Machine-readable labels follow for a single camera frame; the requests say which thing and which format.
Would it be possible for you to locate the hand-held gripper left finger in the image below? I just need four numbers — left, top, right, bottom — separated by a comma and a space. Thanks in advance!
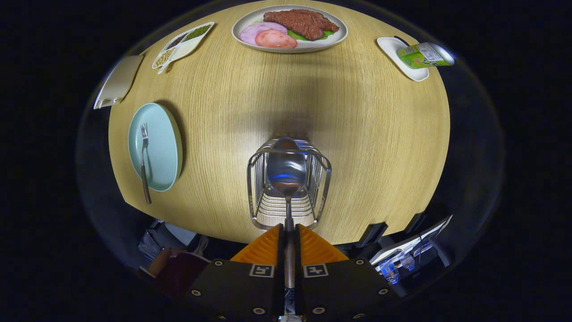
181, 224, 285, 322

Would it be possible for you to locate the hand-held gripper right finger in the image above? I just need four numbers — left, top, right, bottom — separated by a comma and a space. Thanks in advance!
295, 224, 398, 322

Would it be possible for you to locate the wooden handle metal spoon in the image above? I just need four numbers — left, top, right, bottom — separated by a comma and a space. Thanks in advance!
266, 136, 307, 291

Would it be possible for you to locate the wooden handle metal fork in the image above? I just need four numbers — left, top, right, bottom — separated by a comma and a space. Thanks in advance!
139, 123, 152, 204

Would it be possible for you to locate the dark red cloth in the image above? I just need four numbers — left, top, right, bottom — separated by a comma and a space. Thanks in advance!
156, 250, 210, 298

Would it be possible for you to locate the grey cloth bundle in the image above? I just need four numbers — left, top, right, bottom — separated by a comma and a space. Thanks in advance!
138, 219, 208, 269

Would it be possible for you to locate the light blue plate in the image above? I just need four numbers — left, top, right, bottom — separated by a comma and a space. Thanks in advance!
128, 102, 183, 192

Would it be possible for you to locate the cream toaster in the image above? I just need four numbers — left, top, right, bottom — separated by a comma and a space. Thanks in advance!
93, 55, 144, 110

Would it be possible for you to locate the white square coaster tray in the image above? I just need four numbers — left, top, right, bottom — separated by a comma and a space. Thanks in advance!
377, 37, 429, 82

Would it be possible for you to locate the green label metal bottle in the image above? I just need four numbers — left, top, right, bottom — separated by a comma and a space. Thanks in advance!
397, 42, 455, 69

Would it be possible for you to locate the white divided bean dish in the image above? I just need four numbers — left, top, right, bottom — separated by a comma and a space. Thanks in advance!
151, 21, 215, 75

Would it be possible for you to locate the white round food plate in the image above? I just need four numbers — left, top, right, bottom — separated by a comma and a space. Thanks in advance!
231, 4, 348, 54

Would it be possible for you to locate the red ham slice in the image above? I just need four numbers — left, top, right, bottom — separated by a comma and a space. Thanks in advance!
255, 29, 298, 49

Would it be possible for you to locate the green lettuce leaf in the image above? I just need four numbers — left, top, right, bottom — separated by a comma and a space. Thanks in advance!
286, 29, 336, 42

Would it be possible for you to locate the pale pink ham slice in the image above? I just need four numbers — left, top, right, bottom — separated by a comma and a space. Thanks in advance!
240, 22, 288, 46

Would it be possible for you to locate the brown meat steak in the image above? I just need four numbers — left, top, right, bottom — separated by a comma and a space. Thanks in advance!
263, 9, 340, 41

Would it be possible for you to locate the metal wire basket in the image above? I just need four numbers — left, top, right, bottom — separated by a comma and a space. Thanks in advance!
247, 138, 332, 231

